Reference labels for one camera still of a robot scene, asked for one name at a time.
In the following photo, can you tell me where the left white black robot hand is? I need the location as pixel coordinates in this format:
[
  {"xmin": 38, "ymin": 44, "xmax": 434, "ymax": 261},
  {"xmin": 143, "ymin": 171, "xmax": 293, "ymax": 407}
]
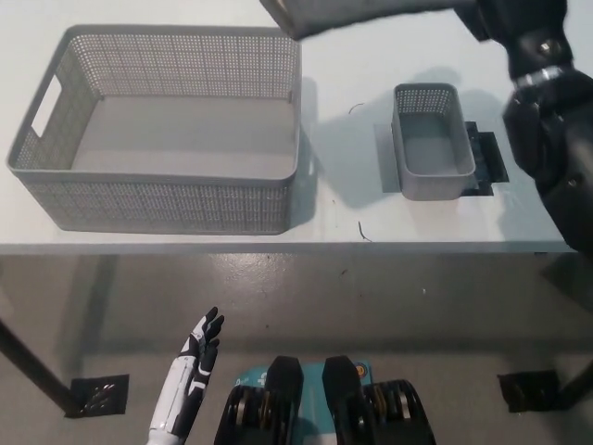
[{"xmin": 147, "ymin": 306, "xmax": 226, "ymax": 438}]

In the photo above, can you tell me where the dark grey oven glove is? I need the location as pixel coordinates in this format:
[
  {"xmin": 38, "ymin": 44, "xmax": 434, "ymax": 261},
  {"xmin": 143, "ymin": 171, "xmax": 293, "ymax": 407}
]
[{"xmin": 258, "ymin": 0, "xmax": 482, "ymax": 42}]

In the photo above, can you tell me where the small grey perforated container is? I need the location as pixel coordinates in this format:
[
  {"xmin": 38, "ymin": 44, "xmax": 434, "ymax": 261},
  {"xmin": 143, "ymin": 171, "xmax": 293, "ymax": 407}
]
[{"xmin": 392, "ymin": 83, "xmax": 476, "ymax": 202}]

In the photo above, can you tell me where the left black robot body block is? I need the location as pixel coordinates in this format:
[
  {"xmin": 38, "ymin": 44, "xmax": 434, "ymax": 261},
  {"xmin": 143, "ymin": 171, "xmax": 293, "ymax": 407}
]
[{"xmin": 214, "ymin": 355, "xmax": 305, "ymax": 445}]

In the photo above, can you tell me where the black robot body block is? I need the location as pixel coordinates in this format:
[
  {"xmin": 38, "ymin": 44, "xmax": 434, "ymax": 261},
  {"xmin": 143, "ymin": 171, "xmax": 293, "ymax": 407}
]
[
  {"xmin": 322, "ymin": 355, "xmax": 437, "ymax": 445},
  {"xmin": 214, "ymin": 355, "xmax": 305, "ymax": 445}
]

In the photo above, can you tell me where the black table leg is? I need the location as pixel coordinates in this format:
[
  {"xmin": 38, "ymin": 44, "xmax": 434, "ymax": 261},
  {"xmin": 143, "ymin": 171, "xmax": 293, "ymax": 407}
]
[{"xmin": 0, "ymin": 319, "xmax": 75, "ymax": 416}]

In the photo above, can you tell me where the right black robot body block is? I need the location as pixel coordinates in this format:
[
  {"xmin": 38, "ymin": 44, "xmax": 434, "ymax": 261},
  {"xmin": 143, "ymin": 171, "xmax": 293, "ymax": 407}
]
[{"xmin": 322, "ymin": 355, "xmax": 437, "ymax": 445}]

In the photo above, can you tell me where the large grey perforated basket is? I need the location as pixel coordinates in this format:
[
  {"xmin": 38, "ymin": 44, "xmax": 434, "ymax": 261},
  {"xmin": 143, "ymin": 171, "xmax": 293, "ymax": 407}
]
[{"xmin": 5, "ymin": 24, "xmax": 303, "ymax": 236}]

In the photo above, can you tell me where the black flat ribbed plate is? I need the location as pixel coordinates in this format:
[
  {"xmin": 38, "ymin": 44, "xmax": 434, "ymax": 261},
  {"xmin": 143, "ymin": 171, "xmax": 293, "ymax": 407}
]
[{"xmin": 461, "ymin": 121, "xmax": 511, "ymax": 197}]

